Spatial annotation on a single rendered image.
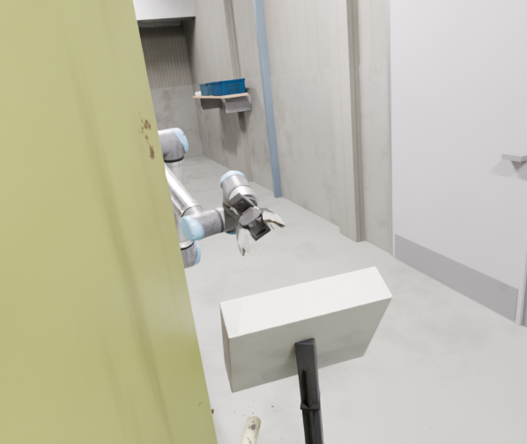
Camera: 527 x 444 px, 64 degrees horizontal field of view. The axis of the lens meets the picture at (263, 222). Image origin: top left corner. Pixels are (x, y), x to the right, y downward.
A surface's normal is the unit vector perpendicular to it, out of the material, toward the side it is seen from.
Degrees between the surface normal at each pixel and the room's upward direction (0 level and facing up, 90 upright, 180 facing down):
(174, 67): 90
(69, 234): 90
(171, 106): 90
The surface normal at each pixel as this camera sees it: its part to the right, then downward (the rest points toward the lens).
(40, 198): 0.98, -0.05
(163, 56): 0.36, 0.27
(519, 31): -0.92, 0.22
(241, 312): 0.04, -0.67
